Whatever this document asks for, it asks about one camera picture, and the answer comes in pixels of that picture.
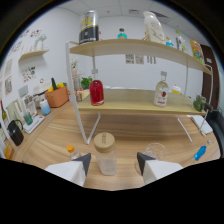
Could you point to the gripper left finger white block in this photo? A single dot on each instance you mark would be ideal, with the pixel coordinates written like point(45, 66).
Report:
point(71, 170)

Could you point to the gripper right finger white block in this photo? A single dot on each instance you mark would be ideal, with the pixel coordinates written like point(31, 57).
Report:
point(156, 168)

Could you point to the clear bottle with orange cap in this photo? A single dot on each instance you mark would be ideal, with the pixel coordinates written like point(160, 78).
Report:
point(74, 153)

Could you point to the blue liquid bottle silver cap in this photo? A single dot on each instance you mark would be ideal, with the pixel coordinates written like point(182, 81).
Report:
point(201, 152)

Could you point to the large white milk bottle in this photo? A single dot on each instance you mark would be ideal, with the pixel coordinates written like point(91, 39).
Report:
point(154, 28)

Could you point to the yellow and white lidded cup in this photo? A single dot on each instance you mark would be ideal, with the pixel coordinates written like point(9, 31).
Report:
point(176, 89)

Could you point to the clear glass with ice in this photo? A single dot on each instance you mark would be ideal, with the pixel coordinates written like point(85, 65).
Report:
point(156, 150)

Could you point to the black kettle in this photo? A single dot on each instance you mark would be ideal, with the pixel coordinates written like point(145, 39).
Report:
point(15, 134)

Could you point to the white and blue bottle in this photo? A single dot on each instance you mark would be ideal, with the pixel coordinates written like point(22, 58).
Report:
point(45, 107)

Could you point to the black chair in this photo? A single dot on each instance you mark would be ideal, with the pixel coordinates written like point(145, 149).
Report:
point(217, 128)

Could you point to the orange storage basket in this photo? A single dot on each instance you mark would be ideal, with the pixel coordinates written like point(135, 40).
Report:
point(57, 96)

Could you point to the clear bottle with red label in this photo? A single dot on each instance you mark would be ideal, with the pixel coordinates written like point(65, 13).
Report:
point(161, 93)

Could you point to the red liquid bottle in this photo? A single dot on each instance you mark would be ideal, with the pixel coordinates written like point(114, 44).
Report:
point(96, 93)

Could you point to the dark muddler with wooden end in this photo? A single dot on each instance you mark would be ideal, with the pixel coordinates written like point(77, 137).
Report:
point(209, 106)

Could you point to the small green potted plant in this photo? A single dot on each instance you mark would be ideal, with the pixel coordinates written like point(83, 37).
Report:
point(86, 82)

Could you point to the dark brown door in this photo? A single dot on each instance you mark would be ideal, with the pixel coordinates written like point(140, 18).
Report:
point(207, 76)

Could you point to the yellow cartoon drink can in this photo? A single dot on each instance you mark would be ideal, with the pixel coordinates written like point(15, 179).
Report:
point(197, 52)

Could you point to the small light blue bottle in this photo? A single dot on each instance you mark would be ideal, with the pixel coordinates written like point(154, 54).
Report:
point(169, 42)

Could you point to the clear bottle with green cap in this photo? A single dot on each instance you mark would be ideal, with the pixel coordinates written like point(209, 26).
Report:
point(180, 41)

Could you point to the small teal bottle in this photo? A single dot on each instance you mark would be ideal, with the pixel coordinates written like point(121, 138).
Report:
point(122, 34)

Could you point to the black and yellow can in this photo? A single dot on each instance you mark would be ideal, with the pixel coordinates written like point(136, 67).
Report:
point(88, 28)

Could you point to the white frame wooden shelf rack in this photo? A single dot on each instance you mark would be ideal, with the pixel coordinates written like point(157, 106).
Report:
point(133, 103)

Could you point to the wooden wall shelf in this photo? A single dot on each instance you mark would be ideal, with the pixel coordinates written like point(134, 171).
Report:
point(33, 54)

